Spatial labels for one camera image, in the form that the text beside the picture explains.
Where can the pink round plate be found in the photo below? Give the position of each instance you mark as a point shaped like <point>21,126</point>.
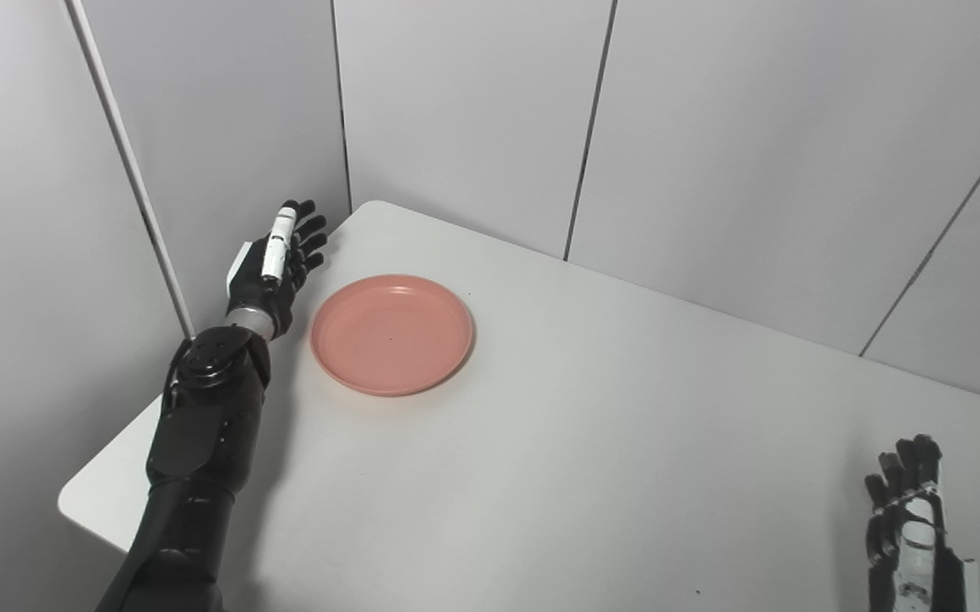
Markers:
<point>392,334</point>

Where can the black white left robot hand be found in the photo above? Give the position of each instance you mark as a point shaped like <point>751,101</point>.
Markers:
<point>264,293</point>

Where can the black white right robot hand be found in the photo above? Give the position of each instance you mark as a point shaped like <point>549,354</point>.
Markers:
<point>914,561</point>

